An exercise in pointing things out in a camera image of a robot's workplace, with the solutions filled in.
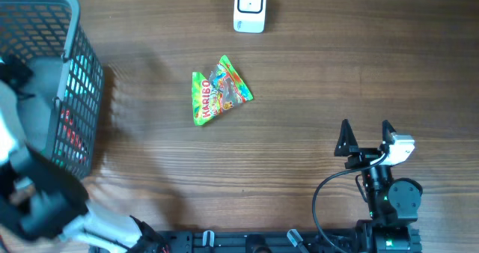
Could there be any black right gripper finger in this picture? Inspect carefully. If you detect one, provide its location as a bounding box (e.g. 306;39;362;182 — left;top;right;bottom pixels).
382;120;397;145
334;119;359;156

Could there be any green Haribo candy bag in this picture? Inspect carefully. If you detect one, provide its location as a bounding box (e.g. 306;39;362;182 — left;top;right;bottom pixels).
192;55;254;126

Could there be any red stick packet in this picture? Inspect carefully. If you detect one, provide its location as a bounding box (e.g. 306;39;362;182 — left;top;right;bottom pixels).
58;109;88;165

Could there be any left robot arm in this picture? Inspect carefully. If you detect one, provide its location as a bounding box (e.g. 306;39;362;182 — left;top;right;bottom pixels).
1;55;170;252

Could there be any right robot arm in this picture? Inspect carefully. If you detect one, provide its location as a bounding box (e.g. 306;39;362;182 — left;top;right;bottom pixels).
334;119;423;252

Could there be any white barcode scanner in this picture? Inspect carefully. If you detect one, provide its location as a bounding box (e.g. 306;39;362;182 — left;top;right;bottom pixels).
234;0;266;34

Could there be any grey plastic shopping basket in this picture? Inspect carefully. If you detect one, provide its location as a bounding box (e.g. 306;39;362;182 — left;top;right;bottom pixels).
1;0;104;179

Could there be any black right camera cable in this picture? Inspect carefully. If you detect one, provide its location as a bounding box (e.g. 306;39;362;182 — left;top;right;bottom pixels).
311;153;389;253

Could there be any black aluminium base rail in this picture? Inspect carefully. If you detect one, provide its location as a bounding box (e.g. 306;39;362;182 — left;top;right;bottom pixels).
149;228;423;253

